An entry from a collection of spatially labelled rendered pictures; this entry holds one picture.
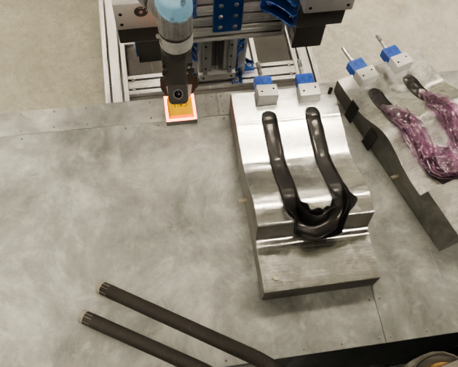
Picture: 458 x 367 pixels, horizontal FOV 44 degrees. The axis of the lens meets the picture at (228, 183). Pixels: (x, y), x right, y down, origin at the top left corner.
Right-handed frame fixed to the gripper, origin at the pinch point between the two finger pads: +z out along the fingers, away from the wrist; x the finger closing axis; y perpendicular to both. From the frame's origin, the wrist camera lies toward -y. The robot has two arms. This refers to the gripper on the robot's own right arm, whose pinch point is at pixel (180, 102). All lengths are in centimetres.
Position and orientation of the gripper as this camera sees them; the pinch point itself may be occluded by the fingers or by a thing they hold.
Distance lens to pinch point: 146.1
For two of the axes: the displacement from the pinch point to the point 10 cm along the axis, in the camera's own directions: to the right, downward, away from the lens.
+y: -1.5, -8.9, 4.3
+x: -9.9, 1.1, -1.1
